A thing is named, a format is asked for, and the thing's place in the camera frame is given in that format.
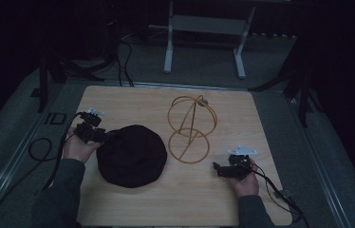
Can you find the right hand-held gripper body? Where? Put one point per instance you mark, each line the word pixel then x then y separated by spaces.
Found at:
pixel 238 164

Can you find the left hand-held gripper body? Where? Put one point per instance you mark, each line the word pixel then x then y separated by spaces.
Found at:
pixel 87 131

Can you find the black round hat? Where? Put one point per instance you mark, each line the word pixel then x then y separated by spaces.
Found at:
pixel 131 155

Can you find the person's left hand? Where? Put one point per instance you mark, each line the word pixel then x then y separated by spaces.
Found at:
pixel 77 149

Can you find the person's right hand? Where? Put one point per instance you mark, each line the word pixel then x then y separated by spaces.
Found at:
pixel 247 185

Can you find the black metal stand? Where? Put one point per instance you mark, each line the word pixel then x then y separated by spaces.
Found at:
pixel 50 74
pixel 299 85

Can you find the metal floor rail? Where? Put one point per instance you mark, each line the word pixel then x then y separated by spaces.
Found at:
pixel 324 164
pixel 11 164

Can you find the white metal table frame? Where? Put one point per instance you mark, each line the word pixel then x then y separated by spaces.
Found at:
pixel 209 25

